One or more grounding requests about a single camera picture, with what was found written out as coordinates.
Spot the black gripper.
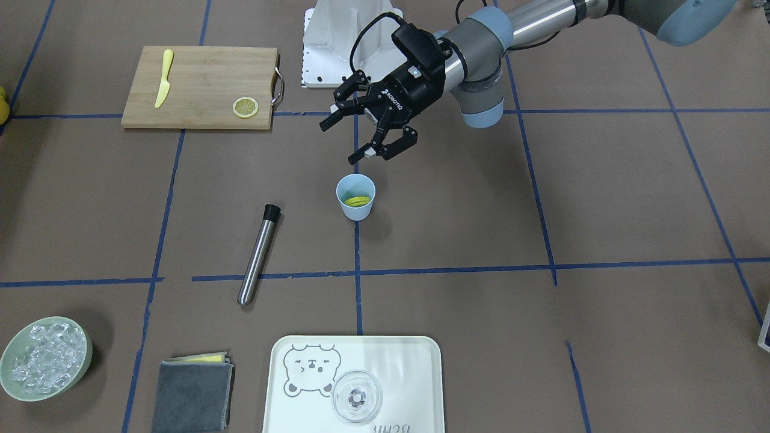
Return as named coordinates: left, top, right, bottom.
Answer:
left=319, top=23, right=449, bottom=165

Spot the lemon half piece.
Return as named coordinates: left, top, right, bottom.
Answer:
left=343, top=195, right=373, bottom=208

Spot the steel muddler black tip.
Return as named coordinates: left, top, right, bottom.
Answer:
left=238, top=203, right=282, bottom=307

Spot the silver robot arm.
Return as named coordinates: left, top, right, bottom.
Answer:
left=319, top=1, right=735, bottom=164

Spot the blue plastic cup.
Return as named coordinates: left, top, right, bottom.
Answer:
left=335, top=174, right=377, bottom=221

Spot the thin lemon slice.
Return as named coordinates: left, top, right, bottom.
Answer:
left=232, top=97, right=260, bottom=120

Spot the yellow plastic knife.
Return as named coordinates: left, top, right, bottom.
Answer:
left=154, top=49, right=175, bottom=109

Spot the cream bear serving tray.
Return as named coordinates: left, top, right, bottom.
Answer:
left=262, top=335, right=446, bottom=432

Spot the clear wine glass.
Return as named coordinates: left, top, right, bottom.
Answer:
left=331, top=370, right=383, bottom=425

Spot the grey folded cloth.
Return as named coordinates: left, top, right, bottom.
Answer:
left=151, top=352, right=234, bottom=432

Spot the green bowl of ice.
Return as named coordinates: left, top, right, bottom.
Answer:
left=2, top=317, right=93, bottom=402

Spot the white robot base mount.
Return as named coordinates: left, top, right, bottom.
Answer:
left=301, top=1, right=406, bottom=88

